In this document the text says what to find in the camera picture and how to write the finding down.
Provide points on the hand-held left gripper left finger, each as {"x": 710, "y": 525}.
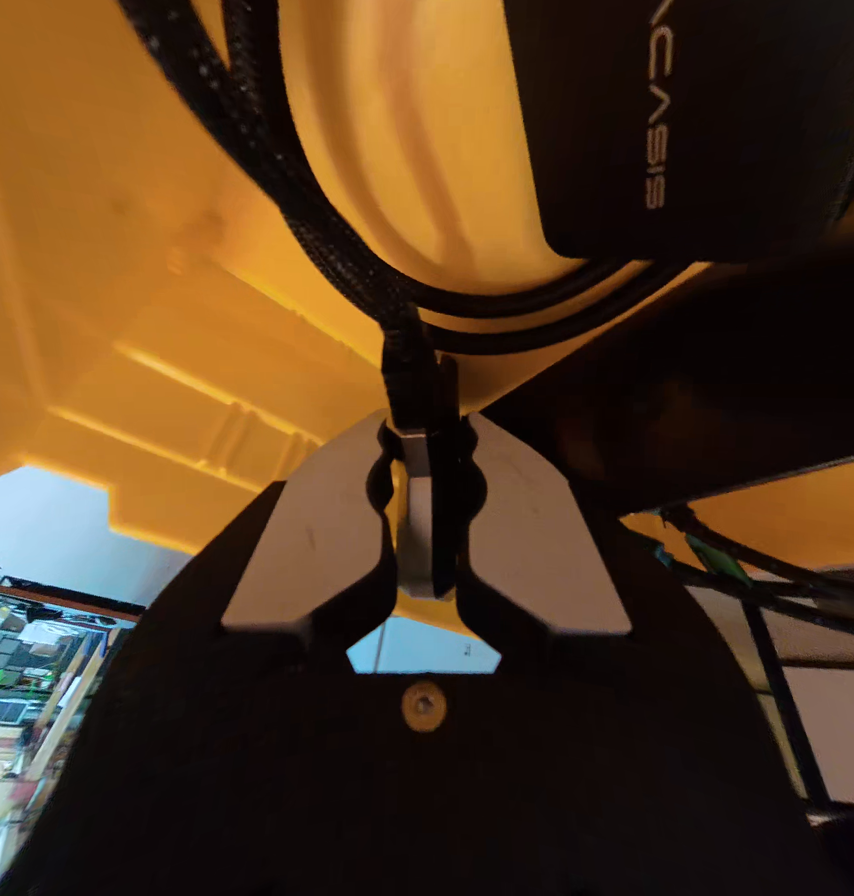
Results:
{"x": 308, "y": 546}

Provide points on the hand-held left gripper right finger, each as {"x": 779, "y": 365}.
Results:
{"x": 539, "y": 553}

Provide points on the yellow plastic bin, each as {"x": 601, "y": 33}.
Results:
{"x": 154, "y": 315}

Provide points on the black usb hub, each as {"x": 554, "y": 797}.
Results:
{"x": 714, "y": 140}

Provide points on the cluttered wooden shelf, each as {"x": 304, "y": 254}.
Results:
{"x": 21, "y": 665}

